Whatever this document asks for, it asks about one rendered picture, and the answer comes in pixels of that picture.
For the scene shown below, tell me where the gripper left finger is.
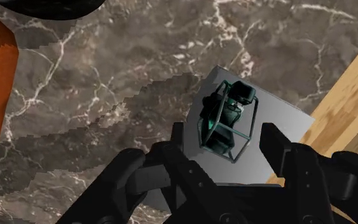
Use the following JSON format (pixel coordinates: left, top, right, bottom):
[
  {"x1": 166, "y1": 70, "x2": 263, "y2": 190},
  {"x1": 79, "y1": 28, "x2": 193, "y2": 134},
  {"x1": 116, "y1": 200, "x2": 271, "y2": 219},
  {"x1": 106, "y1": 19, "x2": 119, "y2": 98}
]
[{"x1": 55, "y1": 121, "x2": 240, "y2": 224}]

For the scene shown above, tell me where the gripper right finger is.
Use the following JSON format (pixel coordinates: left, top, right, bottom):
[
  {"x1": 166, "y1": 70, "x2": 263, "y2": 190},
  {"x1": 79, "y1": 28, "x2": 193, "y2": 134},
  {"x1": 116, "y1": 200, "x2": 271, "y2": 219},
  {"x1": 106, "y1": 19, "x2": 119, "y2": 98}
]
[{"x1": 259, "y1": 122, "x2": 358, "y2": 224}]

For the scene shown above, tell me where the dark green wire-frame object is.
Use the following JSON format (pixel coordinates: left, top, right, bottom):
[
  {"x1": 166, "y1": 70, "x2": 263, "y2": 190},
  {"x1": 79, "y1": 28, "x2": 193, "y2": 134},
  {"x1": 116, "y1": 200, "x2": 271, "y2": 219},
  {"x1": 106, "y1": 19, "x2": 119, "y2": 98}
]
[{"x1": 197, "y1": 80, "x2": 259, "y2": 164}]

